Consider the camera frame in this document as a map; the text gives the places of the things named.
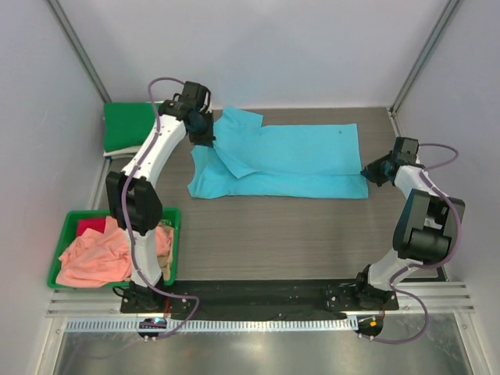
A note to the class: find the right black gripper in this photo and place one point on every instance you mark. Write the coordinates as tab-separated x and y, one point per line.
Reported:
371	173

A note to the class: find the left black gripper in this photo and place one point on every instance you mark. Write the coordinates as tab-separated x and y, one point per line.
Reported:
207	139

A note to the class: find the light blue t shirt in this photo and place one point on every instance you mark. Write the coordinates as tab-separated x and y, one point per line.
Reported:
251	158

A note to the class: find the green plastic bin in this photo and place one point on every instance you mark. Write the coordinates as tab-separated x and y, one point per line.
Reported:
170	217

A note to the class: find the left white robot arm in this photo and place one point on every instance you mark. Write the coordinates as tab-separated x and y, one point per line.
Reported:
132	197

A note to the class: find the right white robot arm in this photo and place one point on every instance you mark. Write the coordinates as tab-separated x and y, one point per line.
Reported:
428	230

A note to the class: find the folded green t shirt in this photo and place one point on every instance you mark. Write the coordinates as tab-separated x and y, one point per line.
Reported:
126	124

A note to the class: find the folded cream t shirt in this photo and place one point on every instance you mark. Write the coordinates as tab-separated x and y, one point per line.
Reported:
131	150

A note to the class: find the folded grey blue t shirt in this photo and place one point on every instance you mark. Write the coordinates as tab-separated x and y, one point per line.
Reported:
119	156

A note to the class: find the red t shirt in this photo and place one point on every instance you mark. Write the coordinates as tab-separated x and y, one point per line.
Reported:
94	223

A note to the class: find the beige t shirt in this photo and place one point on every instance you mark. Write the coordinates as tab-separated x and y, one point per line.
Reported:
164	249

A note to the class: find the salmon pink t shirt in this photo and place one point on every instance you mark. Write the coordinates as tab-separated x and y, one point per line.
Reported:
96	259

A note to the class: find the right aluminium frame post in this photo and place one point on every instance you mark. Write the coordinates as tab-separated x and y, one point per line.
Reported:
436	34

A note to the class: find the aluminium frame post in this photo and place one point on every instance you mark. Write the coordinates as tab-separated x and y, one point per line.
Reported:
436	34
78	48

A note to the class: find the left aluminium frame post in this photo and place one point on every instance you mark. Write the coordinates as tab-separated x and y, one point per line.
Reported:
78	48

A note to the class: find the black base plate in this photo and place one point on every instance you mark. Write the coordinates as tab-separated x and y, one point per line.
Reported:
258	300

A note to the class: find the aluminium rail front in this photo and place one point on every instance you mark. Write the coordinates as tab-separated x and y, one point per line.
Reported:
444	297

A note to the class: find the white slotted cable duct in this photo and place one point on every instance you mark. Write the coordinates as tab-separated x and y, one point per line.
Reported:
158	325

